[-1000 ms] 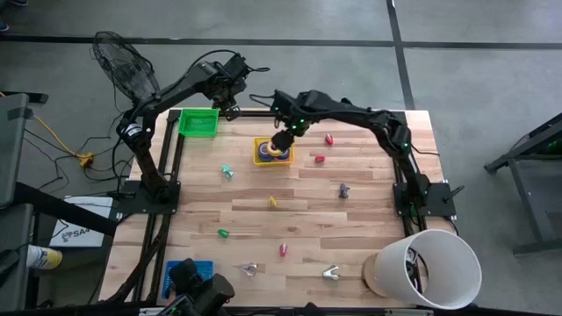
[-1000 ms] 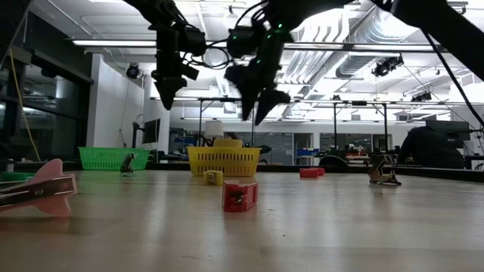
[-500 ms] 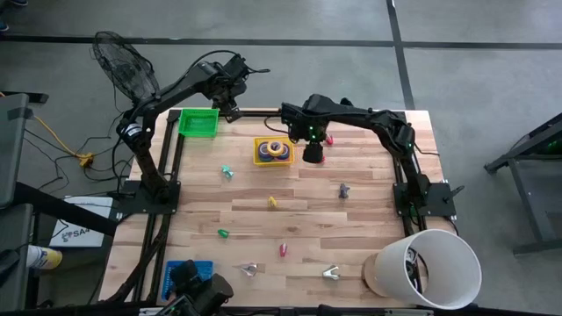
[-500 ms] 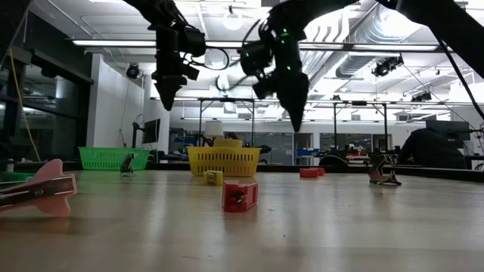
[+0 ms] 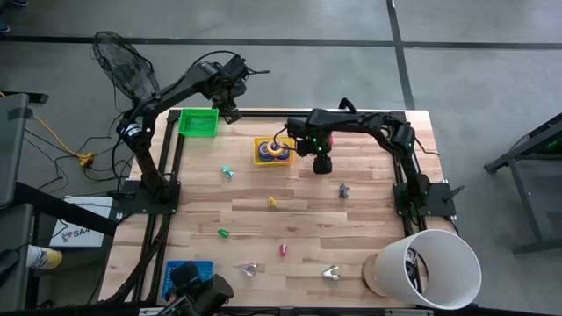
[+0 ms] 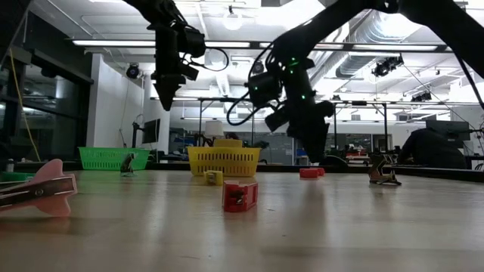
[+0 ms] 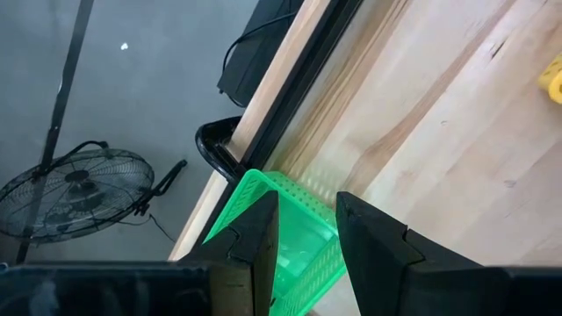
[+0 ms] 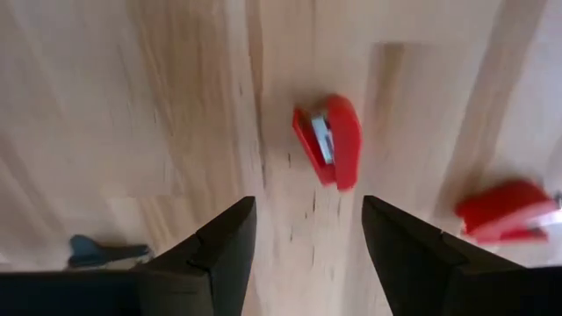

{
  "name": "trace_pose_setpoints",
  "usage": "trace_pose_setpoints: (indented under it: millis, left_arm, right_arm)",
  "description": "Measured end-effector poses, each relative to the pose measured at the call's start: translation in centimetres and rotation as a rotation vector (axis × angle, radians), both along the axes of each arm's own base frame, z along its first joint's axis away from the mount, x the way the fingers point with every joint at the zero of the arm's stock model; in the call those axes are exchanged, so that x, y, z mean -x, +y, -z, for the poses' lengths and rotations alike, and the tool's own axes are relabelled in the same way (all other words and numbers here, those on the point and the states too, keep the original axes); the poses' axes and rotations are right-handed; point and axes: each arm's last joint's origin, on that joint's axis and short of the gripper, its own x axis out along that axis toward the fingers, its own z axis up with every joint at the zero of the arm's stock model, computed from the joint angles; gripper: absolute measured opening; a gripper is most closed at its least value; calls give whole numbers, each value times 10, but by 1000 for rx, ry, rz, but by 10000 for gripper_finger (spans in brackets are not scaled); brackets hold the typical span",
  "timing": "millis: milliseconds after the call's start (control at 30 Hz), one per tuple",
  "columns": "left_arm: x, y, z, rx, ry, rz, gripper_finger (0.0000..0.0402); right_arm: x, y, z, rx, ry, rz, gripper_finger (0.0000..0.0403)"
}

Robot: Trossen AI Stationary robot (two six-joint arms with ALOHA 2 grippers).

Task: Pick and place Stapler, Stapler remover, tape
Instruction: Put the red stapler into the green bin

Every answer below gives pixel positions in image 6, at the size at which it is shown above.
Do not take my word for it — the boxy red mini stapler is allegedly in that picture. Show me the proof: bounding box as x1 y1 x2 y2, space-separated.
222 180 259 213

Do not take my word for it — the silver ventilation duct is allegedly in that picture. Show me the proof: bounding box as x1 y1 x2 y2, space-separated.
309 9 430 80

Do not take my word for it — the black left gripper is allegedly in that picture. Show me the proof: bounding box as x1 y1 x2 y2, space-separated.
150 26 200 112

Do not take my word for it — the white ceiling ring lamp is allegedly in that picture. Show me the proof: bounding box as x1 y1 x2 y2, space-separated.
222 5 244 32

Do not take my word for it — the dark computer monitor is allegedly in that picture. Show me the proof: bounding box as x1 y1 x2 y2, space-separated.
425 119 472 143

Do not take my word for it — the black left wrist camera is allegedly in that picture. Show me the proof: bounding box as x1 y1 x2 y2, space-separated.
184 26 208 58

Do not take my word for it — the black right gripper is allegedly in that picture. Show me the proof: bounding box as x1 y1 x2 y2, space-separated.
283 70 336 163

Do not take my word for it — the long ceiling light bar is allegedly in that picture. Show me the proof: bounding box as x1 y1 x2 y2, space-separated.
71 39 484 53

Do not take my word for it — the green plastic basket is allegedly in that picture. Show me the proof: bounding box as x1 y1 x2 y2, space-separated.
78 147 151 172

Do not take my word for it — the black extrusion table frame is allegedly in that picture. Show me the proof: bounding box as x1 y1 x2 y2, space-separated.
14 160 484 184

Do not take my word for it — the yellow mini stapler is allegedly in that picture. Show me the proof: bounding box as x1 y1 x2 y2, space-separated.
203 170 224 187

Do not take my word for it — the white background lamp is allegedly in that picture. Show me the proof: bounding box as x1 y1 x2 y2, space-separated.
203 119 225 138

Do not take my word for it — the yellow plastic basket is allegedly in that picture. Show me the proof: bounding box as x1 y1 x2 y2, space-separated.
188 146 262 178

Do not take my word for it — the wall-mounted black monitor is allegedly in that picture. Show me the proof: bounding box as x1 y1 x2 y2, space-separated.
131 118 162 149

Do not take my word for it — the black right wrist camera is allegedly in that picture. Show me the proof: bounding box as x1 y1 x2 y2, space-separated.
247 71 292 133

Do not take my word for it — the yellow tape roll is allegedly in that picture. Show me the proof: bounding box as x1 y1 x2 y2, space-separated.
213 138 244 149

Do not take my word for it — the yellow cable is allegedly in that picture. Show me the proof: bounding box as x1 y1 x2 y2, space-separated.
8 48 42 162

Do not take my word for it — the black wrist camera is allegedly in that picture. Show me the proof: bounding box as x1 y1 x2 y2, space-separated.
184 26 208 58
247 71 292 133

